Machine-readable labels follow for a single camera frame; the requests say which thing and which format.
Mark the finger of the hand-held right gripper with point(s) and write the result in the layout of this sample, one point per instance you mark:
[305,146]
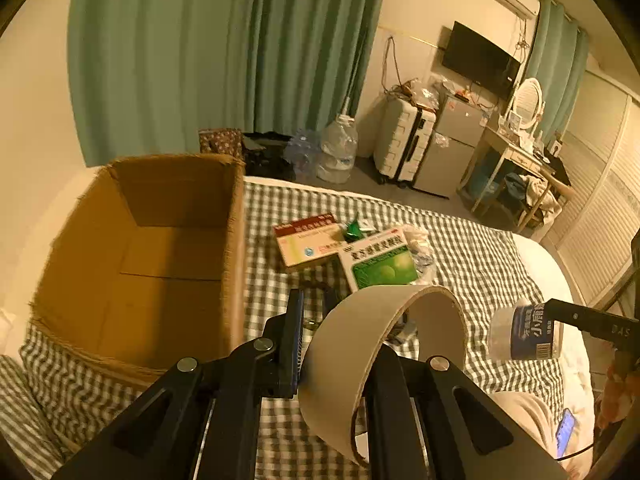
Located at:
[590,322]

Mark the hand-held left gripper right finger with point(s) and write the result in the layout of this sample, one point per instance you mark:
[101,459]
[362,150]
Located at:
[440,410]

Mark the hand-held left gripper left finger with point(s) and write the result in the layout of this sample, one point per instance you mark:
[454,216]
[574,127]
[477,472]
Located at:
[297,340]

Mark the green medicine box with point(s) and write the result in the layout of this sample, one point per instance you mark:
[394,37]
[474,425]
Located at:
[380,270]

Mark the clear plastic bag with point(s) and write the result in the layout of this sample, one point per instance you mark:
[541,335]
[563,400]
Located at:
[420,250]

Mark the brown cardboard box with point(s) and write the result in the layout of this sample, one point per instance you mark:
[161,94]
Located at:
[165,260]

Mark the person's right forearm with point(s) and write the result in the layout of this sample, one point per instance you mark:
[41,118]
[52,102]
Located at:
[612,395]

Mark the red and white medicine box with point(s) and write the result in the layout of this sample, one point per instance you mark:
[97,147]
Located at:
[305,250]

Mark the smartphone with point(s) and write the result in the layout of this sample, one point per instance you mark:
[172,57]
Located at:
[565,432]

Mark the green foil wrapper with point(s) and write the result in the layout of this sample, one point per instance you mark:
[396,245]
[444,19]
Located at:
[352,231]

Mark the small white wrapper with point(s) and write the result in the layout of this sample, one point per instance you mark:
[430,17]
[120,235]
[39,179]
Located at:
[367,228]

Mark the white louvre wardrobe doors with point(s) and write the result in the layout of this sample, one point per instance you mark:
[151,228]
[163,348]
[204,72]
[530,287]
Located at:
[600,185]

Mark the pile of clothes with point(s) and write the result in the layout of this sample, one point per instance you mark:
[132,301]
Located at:
[537,190]

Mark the black bag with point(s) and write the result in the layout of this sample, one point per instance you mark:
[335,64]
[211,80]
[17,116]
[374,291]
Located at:
[265,160]

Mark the crushed clear water bottles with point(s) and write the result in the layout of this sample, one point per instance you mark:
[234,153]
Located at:
[302,152]

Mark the white dressing table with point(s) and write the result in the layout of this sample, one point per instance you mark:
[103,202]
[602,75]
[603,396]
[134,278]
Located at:
[505,152]

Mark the large clear water jug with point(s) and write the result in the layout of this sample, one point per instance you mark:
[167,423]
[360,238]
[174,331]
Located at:
[337,150]

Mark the floral patterned bag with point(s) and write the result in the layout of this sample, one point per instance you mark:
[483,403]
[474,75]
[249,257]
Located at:
[220,140]

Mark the grey mini fridge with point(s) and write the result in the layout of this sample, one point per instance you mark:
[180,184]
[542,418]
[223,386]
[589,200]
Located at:
[450,150]

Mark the white suitcase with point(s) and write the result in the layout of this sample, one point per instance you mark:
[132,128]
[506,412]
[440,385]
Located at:
[400,140]

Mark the round white mirror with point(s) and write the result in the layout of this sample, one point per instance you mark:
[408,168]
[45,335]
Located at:
[527,100]

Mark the narrow green curtain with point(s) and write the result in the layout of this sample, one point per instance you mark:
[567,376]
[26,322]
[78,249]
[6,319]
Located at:
[555,60]

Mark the clear bag of snacks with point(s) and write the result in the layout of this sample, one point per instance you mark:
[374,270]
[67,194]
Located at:
[432,95]

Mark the wide green curtain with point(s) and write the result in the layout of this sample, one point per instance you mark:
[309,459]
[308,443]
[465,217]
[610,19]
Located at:
[200,60]

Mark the black wall television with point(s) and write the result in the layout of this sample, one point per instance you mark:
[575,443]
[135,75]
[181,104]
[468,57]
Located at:
[480,60]

